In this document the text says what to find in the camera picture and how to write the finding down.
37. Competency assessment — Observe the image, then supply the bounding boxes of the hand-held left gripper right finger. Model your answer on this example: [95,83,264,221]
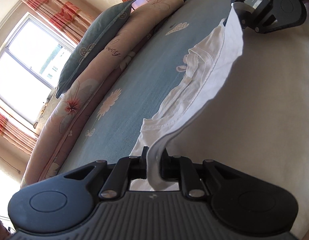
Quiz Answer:
[160,150,245,200]

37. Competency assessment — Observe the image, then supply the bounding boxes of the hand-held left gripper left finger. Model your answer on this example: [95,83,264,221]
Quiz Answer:
[64,146,148,200]

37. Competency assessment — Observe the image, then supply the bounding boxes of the white printed t-shirt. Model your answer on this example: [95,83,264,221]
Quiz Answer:
[130,4,309,230]

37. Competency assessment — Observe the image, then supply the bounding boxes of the pink floral folded quilt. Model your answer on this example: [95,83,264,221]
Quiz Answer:
[20,0,184,189]

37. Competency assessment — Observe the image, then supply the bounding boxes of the blue floral bed sheet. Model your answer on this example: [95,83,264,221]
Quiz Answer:
[56,0,270,175]

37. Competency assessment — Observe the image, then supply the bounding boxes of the teal pillow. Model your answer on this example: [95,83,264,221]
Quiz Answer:
[55,0,139,99]

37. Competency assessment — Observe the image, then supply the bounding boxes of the window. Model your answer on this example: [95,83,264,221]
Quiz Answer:
[0,14,81,130]

